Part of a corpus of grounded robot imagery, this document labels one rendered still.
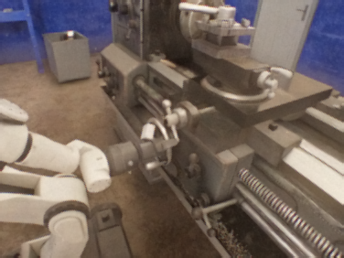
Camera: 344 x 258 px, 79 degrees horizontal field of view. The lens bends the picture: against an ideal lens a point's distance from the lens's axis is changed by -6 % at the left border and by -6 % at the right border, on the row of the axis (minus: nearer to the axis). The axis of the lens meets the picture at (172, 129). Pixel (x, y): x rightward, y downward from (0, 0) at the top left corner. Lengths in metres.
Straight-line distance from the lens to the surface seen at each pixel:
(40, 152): 0.52
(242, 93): 0.79
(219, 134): 0.68
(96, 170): 0.61
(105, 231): 1.26
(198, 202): 0.84
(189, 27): 1.21
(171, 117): 0.72
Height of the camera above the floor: 1.26
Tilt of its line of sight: 34 degrees down
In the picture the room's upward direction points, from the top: 4 degrees clockwise
